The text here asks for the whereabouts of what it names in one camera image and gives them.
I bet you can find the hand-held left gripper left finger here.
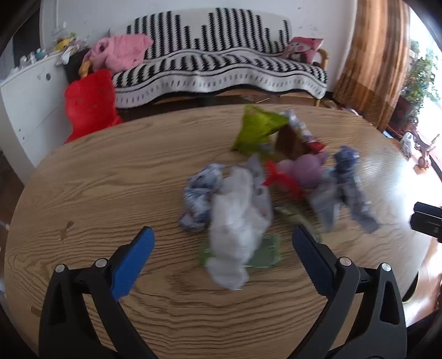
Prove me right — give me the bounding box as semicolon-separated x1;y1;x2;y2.
39;226;159;359

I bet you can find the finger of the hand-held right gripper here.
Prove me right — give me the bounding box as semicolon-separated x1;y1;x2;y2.
410;202;442;242

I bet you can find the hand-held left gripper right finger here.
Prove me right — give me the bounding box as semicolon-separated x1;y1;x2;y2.
292;225;408;359

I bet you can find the dark green wrapper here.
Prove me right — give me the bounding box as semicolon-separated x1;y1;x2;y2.
274;205;322;242

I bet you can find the grey blue wrapper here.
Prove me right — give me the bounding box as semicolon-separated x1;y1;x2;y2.
308;169;342;233

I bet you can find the black bin with gold rim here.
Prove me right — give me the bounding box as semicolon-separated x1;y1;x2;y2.
402;267;442;321

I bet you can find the grey blue patterned cloth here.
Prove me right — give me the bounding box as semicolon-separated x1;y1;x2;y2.
333;146;380;233

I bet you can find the white cloth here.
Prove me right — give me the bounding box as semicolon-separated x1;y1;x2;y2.
205;155;275;291

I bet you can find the purple cloth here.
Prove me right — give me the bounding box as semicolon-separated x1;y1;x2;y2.
278;154;328;189

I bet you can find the brown cloth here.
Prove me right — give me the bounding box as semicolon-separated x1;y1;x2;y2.
274;126;306;161

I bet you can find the red and white snack wrapper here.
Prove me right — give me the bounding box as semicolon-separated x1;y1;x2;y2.
281;110;328;154

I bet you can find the green snack packet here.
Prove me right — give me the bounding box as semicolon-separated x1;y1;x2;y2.
231;105;289;154

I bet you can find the toy tricycle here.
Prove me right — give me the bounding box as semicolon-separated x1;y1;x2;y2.
412;131;442;170

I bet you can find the white knotted plastic bag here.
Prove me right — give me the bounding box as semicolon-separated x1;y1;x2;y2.
401;133;415;157

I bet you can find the red plant pot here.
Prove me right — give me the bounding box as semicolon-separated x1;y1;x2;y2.
394;97;419;129

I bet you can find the potted green plant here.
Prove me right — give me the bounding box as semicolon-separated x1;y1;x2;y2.
401;39;439;104

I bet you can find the brown curtain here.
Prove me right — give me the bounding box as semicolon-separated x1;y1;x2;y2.
333;0;411;130

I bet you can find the white cabinet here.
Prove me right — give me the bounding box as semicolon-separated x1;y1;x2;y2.
0;52;75;168

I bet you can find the black cloth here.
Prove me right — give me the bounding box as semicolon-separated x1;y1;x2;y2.
63;48;92;84

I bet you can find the pink printed cushion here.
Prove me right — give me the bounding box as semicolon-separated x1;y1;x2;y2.
281;36;324;64

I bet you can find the pink cloth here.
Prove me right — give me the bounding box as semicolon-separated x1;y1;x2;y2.
85;35;153;71

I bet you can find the black and white striped blanket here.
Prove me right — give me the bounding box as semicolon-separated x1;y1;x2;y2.
111;7;328;108

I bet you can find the pile of small toys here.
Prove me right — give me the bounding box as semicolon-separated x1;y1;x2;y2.
10;31;87;66

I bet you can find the wooden sofa frame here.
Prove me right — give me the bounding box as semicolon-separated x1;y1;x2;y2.
152;48;330;107

